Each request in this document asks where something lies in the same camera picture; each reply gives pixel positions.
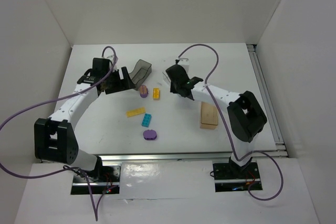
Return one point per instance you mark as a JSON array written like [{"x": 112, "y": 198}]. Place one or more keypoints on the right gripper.
[{"x": 175, "y": 77}]

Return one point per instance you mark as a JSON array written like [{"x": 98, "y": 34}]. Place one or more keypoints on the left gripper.
[{"x": 123, "y": 79}]

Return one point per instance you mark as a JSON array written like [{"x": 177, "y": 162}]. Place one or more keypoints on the purple pink lego piece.
[{"x": 143, "y": 90}]

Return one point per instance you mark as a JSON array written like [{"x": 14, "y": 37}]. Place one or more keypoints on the short yellow lego brick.
[{"x": 156, "y": 94}]

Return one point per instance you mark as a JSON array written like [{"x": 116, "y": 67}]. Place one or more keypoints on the long yellow lego brick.
[{"x": 135, "y": 112}]

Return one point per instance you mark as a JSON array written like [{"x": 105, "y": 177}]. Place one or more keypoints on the teal lego brick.
[{"x": 146, "y": 120}]

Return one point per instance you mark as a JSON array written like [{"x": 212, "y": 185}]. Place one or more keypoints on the purple rounded lego brick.
[{"x": 150, "y": 135}]

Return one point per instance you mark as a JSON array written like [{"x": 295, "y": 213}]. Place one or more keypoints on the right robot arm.
[{"x": 241, "y": 113}]

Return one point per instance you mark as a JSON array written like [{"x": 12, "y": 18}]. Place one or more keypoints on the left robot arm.
[{"x": 54, "y": 137}]

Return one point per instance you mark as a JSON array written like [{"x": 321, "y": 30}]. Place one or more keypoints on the clear plastic container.
[{"x": 166, "y": 79}]

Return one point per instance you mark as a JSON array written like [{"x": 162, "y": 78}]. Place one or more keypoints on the smoky grey plastic container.
[{"x": 140, "y": 73}]

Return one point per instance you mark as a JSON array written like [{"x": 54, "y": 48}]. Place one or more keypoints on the amber plastic container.
[{"x": 209, "y": 116}]

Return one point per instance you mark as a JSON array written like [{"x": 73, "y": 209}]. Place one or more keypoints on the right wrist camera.
[{"x": 184, "y": 62}]

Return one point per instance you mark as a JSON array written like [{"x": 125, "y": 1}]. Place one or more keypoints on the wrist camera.
[
  {"x": 112, "y": 58},
  {"x": 184, "y": 62}
]

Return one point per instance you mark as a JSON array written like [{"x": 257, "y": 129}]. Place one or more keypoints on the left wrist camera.
[{"x": 112, "y": 58}]

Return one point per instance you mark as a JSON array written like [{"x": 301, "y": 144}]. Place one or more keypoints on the aluminium front rail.
[{"x": 157, "y": 157}]

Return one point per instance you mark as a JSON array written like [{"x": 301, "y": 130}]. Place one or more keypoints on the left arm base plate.
[{"x": 108, "y": 182}]

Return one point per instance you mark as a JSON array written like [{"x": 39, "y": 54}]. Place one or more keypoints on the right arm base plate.
[{"x": 227, "y": 180}]

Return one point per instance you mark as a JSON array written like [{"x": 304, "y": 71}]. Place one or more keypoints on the aluminium side rail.
[{"x": 272, "y": 120}]

